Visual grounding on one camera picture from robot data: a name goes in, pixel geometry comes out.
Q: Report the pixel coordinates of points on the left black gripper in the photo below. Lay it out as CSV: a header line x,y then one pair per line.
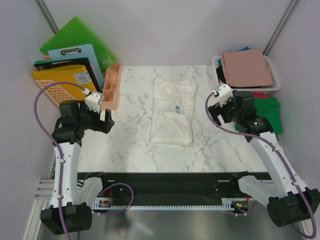
x,y
103,126

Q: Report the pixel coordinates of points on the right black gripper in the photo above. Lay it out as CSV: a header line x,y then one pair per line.
x,y
216,110

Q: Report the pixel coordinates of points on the white printed t shirt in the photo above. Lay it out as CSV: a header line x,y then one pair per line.
x,y
172,113

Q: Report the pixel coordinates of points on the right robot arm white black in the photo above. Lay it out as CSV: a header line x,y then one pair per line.
x,y
289,200

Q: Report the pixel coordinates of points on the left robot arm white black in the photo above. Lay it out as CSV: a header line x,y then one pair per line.
x,y
70,206

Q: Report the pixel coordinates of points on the peach compartment organizer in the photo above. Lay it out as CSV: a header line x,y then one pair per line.
x,y
111,89

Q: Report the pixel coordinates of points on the red t shirt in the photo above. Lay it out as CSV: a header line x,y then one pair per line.
x,y
261,95

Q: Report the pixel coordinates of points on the black garment in basket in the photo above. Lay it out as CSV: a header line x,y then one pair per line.
x,y
221,76

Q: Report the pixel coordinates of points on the green t shirt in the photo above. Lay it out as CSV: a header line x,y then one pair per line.
x,y
269,107

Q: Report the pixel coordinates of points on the orange mesh file holder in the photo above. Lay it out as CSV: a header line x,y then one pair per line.
x,y
63,91

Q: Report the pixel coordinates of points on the pink folded t shirt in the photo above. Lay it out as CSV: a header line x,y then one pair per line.
x,y
246,69

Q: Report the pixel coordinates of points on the yellow folder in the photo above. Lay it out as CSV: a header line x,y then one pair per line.
x,y
77,74

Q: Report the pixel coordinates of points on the white laundry basket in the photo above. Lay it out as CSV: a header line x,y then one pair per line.
x,y
275,86

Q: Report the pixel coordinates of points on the light blue clipboard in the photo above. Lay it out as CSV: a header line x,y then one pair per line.
x,y
79,51

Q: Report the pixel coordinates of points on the black folder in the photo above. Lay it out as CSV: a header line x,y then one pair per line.
x,y
51,64

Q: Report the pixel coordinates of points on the green plastic board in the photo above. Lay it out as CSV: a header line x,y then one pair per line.
x,y
75,33

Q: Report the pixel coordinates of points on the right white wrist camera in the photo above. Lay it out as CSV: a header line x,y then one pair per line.
x,y
224,93

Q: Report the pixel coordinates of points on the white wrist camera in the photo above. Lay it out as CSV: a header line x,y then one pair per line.
x,y
224,93
93,100

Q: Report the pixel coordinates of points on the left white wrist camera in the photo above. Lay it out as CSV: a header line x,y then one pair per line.
x,y
93,100

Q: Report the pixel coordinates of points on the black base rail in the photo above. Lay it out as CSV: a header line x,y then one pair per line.
x,y
189,188

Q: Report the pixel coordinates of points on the white cable duct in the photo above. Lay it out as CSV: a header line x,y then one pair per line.
x,y
104,204

